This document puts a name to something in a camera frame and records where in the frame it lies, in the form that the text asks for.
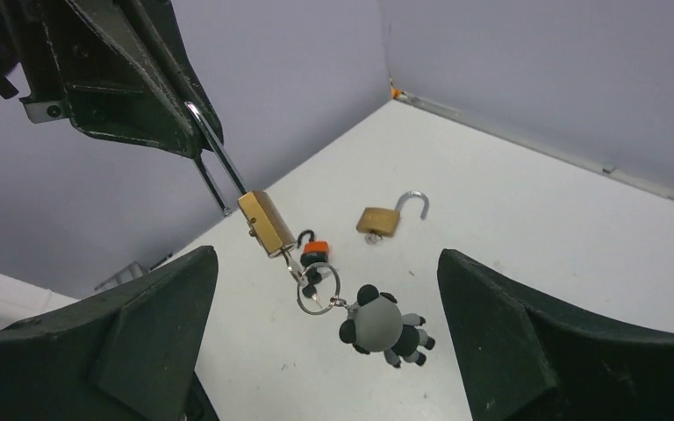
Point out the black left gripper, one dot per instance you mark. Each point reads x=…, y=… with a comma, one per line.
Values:
x=97, y=73

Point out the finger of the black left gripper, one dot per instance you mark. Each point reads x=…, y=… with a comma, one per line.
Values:
x=156, y=24

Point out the small brass padlock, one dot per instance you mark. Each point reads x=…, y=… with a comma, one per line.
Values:
x=263, y=219

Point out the large padlock silver key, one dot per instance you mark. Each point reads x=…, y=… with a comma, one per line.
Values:
x=372, y=238

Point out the black keys of orange padlock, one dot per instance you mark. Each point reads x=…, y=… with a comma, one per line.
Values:
x=310, y=291

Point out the large brass padlock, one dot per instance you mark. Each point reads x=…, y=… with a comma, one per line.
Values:
x=383, y=222

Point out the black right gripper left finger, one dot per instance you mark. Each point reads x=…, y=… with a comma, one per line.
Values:
x=128, y=353

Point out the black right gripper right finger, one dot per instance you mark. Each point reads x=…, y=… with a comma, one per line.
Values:
x=526, y=355

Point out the orange black padlock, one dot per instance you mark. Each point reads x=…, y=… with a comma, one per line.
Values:
x=314, y=251

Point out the small padlock key with ring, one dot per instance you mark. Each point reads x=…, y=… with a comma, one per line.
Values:
x=298, y=273

